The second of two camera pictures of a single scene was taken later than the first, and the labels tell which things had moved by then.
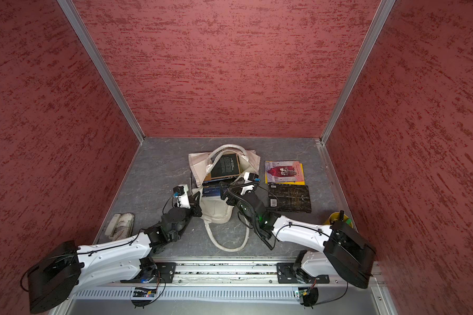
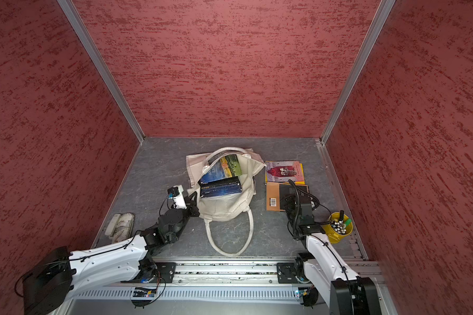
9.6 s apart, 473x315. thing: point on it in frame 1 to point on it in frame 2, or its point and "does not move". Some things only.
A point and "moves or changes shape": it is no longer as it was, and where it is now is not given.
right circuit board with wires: [309, 294] does not move
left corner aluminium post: [85, 35] does not move
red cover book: [280, 171] does not move
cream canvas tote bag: [215, 209] moves or changes shape
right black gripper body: [236, 198] to [290, 210]
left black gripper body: [190, 213] does not move
